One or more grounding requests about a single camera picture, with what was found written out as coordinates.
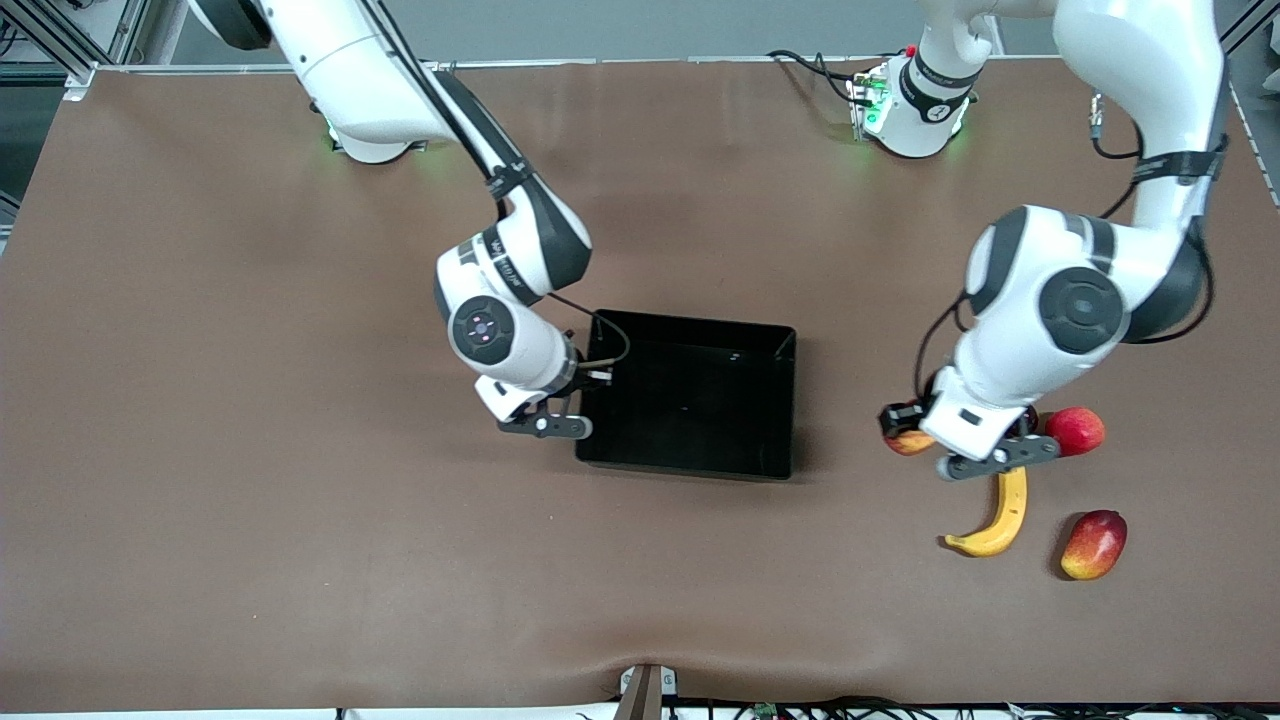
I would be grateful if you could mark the red yellow mango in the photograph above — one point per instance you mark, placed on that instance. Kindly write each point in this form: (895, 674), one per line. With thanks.
(1094, 545)

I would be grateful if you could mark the yellow red apple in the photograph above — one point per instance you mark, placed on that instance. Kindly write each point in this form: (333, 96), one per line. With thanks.
(908, 443)

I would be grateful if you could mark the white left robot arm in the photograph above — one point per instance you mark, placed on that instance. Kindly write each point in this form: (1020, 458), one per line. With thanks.
(1080, 300)

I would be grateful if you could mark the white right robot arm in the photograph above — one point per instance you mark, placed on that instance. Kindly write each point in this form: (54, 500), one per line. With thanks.
(350, 60)

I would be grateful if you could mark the black plastic box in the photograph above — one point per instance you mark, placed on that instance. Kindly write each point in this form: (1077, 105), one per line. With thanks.
(690, 410)

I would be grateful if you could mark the yellow banana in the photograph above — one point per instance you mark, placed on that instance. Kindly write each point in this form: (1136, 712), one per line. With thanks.
(1012, 510)

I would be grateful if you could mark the red round apple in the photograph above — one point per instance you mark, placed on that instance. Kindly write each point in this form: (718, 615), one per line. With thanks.
(1078, 431)

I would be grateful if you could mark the short metal table edge rail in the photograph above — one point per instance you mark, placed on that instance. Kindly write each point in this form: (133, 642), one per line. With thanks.
(1262, 150)

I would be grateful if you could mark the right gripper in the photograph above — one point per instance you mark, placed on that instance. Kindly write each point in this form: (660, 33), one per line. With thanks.
(583, 378)

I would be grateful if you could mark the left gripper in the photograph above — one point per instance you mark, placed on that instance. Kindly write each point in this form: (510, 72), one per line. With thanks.
(901, 416)

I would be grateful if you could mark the aluminium frame profile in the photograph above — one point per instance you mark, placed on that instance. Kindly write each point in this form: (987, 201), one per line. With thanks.
(50, 35)

